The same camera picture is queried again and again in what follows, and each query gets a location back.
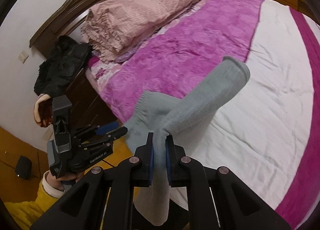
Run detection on grey sweat pants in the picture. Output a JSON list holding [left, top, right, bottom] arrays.
[[125, 57, 250, 226]]

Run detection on yellow sleeved left forearm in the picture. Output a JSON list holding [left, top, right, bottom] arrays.
[[4, 171, 69, 229]]

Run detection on operator left hand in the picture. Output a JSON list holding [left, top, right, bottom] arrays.
[[46, 172, 85, 191]]

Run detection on dark wooden nightstand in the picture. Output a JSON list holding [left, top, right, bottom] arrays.
[[65, 68, 117, 130]]

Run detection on black adapter on floor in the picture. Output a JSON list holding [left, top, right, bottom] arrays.
[[15, 155, 32, 180]]

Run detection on purple white bedspread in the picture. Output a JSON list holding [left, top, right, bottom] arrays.
[[85, 0, 320, 229]]

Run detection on black jacket on nightstand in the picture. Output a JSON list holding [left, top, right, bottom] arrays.
[[34, 35, 93, 97]]

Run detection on pink checked quilt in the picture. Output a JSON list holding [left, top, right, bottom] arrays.
[[81, 0, 197, 62]]

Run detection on wall light switch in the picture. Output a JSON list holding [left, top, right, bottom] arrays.
[[18, 51, 29, 63]]

